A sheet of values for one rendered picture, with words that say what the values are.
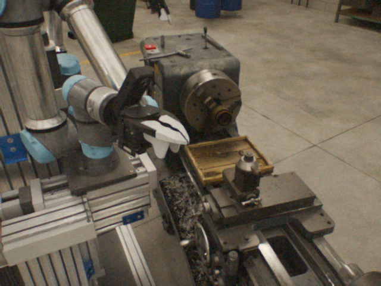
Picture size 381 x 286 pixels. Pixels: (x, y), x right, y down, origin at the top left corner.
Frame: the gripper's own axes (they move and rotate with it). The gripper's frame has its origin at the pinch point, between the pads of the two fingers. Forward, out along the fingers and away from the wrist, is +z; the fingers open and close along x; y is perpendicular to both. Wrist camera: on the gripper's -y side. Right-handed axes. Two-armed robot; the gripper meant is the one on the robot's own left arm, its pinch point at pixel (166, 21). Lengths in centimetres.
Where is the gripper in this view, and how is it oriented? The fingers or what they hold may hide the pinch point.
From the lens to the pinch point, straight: 203.0
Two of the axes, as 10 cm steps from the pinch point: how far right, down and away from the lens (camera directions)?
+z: 2.0, 7.1, 6.7
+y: -8.4, 4.7, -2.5
